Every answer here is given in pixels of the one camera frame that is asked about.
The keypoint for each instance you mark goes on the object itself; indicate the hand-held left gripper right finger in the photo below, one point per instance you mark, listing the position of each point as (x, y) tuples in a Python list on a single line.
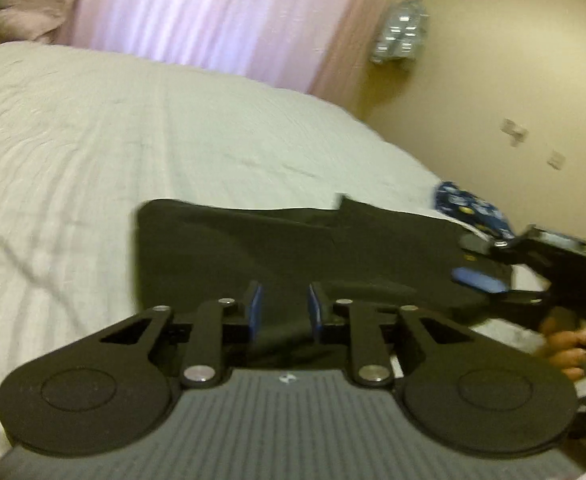
[(315, 312)]

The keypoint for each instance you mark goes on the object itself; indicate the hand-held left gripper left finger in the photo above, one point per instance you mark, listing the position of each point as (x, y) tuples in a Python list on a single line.
[(256, 311)]

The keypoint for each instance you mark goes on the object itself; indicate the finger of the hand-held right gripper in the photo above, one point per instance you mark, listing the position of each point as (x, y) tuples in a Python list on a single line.
[(475, 246), (478, 280)]

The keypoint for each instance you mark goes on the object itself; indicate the dark green pants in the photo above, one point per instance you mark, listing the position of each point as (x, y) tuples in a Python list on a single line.
[(273, 245)]

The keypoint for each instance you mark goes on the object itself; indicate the person's right hand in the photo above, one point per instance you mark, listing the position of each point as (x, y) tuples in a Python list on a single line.
[(568, 341)]

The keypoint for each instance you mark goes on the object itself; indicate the blue printed cloth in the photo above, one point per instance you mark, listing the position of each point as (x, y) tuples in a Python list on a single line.
[(473, 207)]

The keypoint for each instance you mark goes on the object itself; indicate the bed with white striped bedspread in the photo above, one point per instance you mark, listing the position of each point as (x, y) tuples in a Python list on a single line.
[(123, 135)]

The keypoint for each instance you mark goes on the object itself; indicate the pink curtain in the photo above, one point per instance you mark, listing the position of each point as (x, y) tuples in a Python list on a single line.
[(198, 10)]

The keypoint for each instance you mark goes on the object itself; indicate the pink crumpled cloth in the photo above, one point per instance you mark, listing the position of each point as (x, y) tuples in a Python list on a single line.
[(33, 10)]

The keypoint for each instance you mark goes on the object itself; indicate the plain square wall switch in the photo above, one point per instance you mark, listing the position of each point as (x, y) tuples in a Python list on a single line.
[(556, 160)]

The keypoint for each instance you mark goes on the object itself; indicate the wall switch with knob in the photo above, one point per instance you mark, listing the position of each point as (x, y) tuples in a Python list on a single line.
[(515, 131)]

